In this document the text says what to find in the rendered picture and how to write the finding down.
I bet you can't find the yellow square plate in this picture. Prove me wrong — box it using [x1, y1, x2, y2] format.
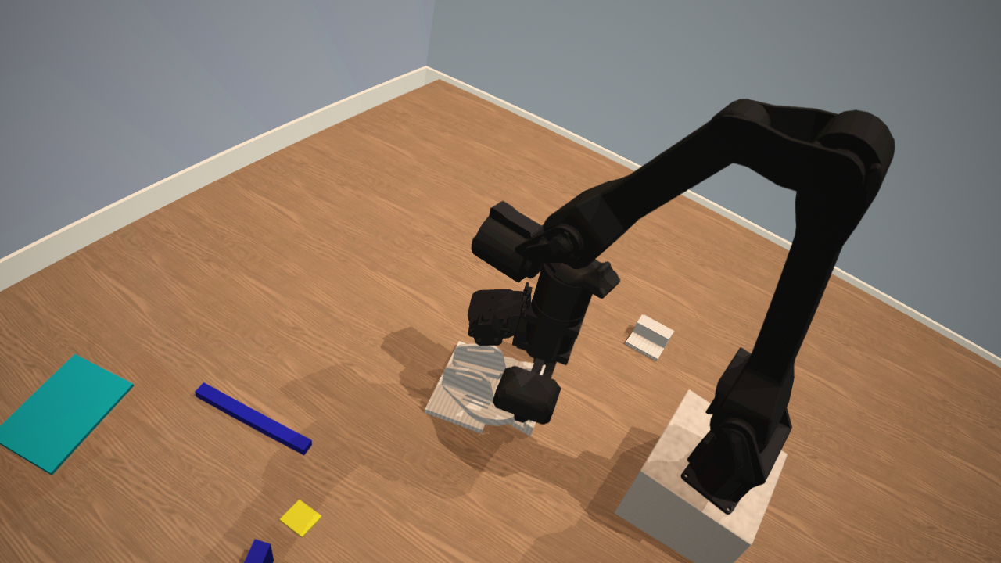
[279, 500, 321, 538]

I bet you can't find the blue long bar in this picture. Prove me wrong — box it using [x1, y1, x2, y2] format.
[195, 382, 312, 456]

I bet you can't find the teal flat rectangular plate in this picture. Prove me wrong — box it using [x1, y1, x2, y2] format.
[0, 354, 134, 475]

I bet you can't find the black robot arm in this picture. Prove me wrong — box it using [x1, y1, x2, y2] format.
[468, 99, 895, 515]

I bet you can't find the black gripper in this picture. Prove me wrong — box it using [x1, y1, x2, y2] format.
[493, 297, 585, 425]

